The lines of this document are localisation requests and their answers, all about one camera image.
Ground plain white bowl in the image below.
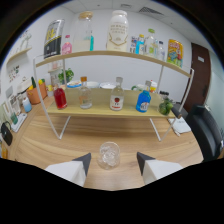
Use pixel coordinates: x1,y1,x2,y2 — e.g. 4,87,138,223
85,81,100,89

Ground glass of green limes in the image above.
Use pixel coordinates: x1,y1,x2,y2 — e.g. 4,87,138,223
158,97,174,116

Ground orange basket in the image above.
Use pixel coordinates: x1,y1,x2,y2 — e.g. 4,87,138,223
26,82,48,106

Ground white countertop appliance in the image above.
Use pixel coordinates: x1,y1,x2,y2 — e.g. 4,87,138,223
16,78,33,94

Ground wide white bowl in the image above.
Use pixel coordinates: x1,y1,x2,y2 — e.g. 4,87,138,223
99,82,117,90

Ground white pouch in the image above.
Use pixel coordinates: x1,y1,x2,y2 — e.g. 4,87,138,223
168,117,192,136

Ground brown door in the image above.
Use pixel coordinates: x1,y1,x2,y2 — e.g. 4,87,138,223
182,42,212,113

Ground large black yellow can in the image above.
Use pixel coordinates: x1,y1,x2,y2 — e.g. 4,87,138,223
43,18,65,60

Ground pale blue bottle white cap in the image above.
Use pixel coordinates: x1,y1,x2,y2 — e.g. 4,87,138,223
21,96,33,113

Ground black kettle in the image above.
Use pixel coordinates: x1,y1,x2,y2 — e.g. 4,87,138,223
0,121,14,147

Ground small clear bottle orange cap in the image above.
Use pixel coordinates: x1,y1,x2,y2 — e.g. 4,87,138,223
78,76,93,110

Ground green mug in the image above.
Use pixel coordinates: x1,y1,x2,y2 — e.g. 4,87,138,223
131,84,148,92

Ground two-tier wooden shelf rack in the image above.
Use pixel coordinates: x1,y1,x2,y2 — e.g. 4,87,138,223
32,49,195,143

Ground green cup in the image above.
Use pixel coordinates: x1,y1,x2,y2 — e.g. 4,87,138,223
10,112,19,125

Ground white milk bottle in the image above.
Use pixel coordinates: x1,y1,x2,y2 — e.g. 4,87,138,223
106,9,130,53

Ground teal bottle dark cap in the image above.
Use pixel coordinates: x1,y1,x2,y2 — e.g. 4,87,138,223
89,34,95,52

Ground ceiling air vent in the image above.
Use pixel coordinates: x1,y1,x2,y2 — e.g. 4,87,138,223
138,6,164,16

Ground black armchair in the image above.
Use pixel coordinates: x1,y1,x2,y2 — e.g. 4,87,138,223
185,104,224,163

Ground wooden wall shelf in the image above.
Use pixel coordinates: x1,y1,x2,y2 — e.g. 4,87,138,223
6,46,33,64

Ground blue liquid bottle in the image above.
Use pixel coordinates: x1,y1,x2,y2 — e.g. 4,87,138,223
135,80,152,113

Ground small pink bottle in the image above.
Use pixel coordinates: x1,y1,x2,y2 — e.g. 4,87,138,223
61,34,73,56

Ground white figurine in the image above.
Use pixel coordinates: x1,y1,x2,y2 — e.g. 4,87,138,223
19,31,33,51

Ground blue rimmed bowl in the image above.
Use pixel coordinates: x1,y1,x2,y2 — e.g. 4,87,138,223
66,79,83,89

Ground white kitchen scale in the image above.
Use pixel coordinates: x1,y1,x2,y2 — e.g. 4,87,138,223
10,112,28,133

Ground small light blue bottle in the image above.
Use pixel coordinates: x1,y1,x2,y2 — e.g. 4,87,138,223
135,33,146,55

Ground clear bottle green cap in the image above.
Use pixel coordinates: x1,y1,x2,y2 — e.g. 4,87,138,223
144,28,158,58

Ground yellow snack bag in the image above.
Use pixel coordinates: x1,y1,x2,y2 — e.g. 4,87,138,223
166,38,184,69

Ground red liquid bottle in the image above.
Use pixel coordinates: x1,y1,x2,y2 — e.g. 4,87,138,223
53,83,68,111

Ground clear glass with ice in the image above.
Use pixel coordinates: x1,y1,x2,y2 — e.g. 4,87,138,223
97,141,121,170

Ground clear bottle red label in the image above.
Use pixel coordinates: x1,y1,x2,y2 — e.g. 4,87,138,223
109,76,125,112

